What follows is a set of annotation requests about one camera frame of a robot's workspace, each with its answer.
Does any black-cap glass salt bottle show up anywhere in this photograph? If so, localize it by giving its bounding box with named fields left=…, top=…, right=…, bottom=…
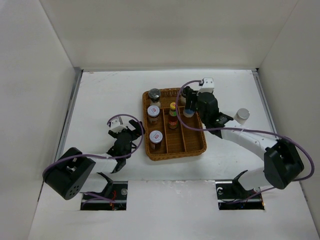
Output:
left=179, top=89, right=186, bottom=106

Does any blue-label white granule bottle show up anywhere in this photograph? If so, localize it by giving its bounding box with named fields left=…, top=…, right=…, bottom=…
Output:
left=183, top=108, right=195, bottom=118

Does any orange-label spice jar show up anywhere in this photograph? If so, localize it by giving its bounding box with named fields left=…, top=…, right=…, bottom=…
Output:
left=147, top=105, right=160, bottom=125

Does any white-lid brown spice jar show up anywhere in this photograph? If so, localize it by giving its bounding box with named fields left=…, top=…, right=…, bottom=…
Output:
left=149, top=130, right=163, bottom=150

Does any red ketchup bottle yellow cap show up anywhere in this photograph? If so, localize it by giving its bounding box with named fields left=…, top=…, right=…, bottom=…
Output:
left=168, top=102, right=179, bottom=129

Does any clear-cap salt grinder bottle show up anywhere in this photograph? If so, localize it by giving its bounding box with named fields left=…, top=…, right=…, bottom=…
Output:
left=148, top=88, right=161, bottom=108

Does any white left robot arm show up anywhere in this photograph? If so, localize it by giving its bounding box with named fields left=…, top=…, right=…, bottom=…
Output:
left=42, top=114, right=146, bottom=200

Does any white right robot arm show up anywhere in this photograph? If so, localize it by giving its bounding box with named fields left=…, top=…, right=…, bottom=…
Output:
left=182, top=86, right=304, bottom=198

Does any brown wicker divided basket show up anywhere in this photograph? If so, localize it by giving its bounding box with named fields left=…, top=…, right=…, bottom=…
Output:
left=142, top=88, right=207, bottom=161

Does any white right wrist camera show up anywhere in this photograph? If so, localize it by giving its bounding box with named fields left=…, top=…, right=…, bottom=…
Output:
left=198, top=77, right=215, bottom=94

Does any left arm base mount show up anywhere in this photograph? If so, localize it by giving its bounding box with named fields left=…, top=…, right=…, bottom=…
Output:
left=80, top=172, right=129, bottom=211

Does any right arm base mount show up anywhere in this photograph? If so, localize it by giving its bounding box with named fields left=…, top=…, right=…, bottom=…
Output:
left=215, top=171, right=265, bottom=211

